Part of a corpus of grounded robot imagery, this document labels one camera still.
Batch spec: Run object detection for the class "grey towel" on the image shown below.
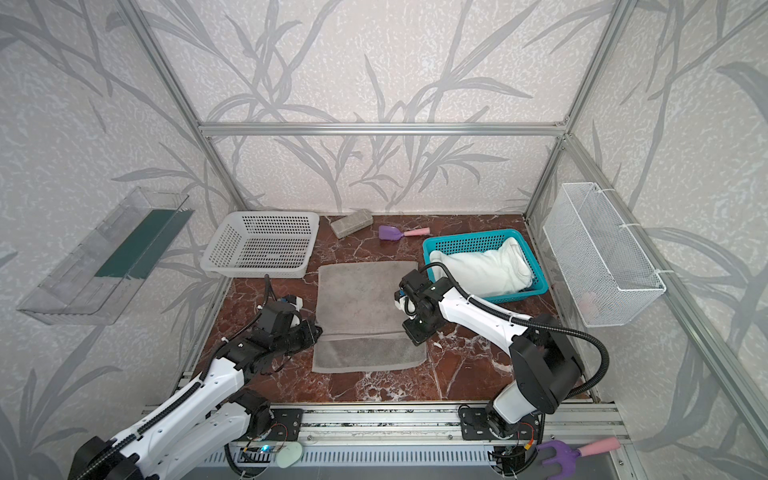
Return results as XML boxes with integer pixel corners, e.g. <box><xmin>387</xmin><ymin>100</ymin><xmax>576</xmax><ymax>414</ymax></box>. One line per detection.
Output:
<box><xmin>312</xmin><ymin>261</ymin><xmax>427</xmax><ymax>374</ymax></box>

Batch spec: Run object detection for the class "teal plastic basket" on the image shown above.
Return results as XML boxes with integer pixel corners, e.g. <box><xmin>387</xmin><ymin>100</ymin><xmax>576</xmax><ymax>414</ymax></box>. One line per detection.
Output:
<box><xmin>423</xmin><ymin>229</ymin><xmax>549</xmax><ymax>304</ymax></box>

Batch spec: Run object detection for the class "white perforated plastic basket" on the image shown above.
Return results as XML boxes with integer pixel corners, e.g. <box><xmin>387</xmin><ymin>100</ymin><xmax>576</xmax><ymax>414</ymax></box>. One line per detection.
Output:
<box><xmin>200</xmin><ymin>211</ymin><xmax>319</xmax><ymax>279</ymax></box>

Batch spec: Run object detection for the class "white towel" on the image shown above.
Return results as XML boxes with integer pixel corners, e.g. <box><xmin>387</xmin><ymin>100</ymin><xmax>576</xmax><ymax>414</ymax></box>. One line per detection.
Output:
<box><xmin>429</xmin><ymin>238</ymin><xmax>534</xmax><ymax>298</ymax></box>

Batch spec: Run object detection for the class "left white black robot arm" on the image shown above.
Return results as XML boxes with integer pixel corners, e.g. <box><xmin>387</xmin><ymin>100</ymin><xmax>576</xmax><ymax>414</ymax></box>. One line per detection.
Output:
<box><xmin>68</xmin><ymin>295</ymin><xmax>322</xmax><ymax>479</ymax></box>

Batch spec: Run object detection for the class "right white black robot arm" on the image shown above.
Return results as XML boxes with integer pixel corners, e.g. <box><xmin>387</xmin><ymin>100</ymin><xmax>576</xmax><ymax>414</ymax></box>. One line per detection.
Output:
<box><xmin>394</xmin><ymin>268</ymin><xmax>610</xmax><ymax>430</ymax></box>

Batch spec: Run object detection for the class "purple pink toy spatula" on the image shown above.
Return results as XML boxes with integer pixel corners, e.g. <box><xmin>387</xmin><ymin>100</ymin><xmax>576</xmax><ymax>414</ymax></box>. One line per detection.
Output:
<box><xmin>378</xmin><ymin>225</ymin><xmax>431</xmax><ymax>241</ymax></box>

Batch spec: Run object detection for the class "small green circuit board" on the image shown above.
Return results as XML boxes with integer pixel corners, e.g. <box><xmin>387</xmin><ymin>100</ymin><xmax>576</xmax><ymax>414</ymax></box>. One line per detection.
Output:
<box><xmin>241</xmin><ymin>445</ymin><xmax>282</xmax><ymax>463</ymax></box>

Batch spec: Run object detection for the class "grey sponge block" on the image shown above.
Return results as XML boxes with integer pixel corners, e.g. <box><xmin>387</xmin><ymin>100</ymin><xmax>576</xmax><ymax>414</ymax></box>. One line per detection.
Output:
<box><xmin>330</xmin><ymin>209</ymin><xmax>373</xmax><ymax>239</ymax></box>

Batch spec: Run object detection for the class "pale green oval disc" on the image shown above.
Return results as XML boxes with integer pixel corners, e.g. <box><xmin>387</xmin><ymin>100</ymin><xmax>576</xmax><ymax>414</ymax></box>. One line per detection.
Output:
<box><xmin>275</xmin><ymin>442</ymin><xmax>303</xmax><ymax>469</ymax></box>

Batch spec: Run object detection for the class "purple pink toy fork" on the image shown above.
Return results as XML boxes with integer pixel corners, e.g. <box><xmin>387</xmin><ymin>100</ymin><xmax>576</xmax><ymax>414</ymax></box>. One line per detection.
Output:
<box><xmin>536</xmin><ymin>437</ymin><xmax>621</xmax><ymax>480</ymax></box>

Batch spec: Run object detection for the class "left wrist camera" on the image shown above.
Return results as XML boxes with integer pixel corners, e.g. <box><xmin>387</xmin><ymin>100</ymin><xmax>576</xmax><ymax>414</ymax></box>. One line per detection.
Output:
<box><xmin>279</xmin><ymin>295</ymin><xmax>303</xmax><ymax>328</ymax></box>

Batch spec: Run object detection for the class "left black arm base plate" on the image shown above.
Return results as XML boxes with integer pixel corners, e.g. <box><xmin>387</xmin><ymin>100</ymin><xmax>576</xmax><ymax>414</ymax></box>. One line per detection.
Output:
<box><xmin>258</xmin><ymin>408</ymin><xmax>304</xmax><ymax>442</ymax></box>

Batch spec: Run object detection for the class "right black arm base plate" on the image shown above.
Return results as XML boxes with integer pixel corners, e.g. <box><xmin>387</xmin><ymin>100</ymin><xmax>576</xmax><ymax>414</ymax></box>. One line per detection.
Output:
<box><xmin>457</xmin><ymin>404</ymin><xmax>541</xmax><ymax>442</ymax></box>

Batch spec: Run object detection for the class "aluminium front rail frame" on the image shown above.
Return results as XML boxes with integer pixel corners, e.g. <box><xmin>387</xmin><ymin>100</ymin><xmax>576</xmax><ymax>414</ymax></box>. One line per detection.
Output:
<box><xmin>228</xmin><ymin>402</ymin><xmax>629</xmax><ymax>461</ymax></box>

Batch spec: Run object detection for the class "white wire mesh basket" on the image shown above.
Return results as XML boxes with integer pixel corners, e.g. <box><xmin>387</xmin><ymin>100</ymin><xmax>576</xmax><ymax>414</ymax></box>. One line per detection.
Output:
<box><xmin>543</xmin><ymin>182</ymin><xmax>666</xmax><ymax>327</ymax></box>

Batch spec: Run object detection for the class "clear acrylic wall shelf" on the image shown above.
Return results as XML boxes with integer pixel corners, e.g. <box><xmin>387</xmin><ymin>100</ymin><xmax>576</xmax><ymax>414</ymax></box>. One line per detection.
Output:
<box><xmin>17</xmin><ymin>187</ymin><xmax>194</xmax><ymax>326</ymax></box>

